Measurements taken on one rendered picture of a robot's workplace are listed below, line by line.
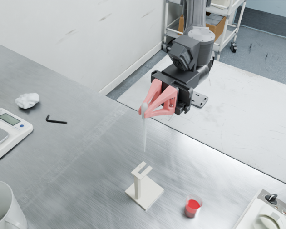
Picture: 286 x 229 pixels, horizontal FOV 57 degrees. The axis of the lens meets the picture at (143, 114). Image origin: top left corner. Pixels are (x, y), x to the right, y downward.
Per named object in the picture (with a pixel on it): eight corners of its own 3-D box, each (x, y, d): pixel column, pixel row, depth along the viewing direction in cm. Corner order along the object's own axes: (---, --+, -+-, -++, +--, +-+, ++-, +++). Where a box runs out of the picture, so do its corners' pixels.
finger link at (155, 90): (158, 111, 48) (188, 87, 53) (130, 94, 51) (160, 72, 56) (157, 135, 53) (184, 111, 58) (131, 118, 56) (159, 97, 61)
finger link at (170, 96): (153, 108, 49) (183, 84, 53) (125, 91, 52) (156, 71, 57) (152, 132, 53) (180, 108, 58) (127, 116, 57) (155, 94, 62)
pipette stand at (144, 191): (143, 174, 80) (143, 148, 71) (164, 190, 76) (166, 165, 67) (125, 192, 76) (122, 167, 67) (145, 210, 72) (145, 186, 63)
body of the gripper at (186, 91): (188, 92, 52) (208, 76, 56) (149, 72, 57) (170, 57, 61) (184, 116, 56) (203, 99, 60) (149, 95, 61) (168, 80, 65)
